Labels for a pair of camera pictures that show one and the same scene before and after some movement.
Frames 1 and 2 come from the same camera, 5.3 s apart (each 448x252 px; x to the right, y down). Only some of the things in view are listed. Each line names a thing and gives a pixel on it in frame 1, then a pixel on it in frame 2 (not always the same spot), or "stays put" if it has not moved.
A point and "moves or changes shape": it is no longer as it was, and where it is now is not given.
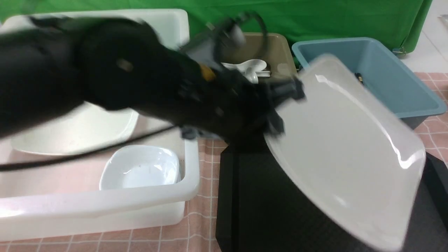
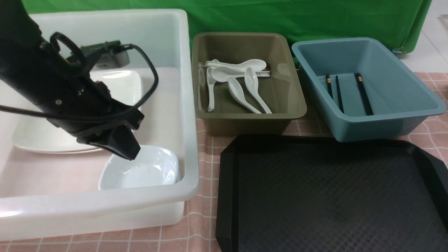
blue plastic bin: [368, 60] stays put
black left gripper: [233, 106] to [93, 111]
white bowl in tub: [137, 166] stays put
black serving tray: [258, 210] stays put
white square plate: [348, 153] moves or changes shape
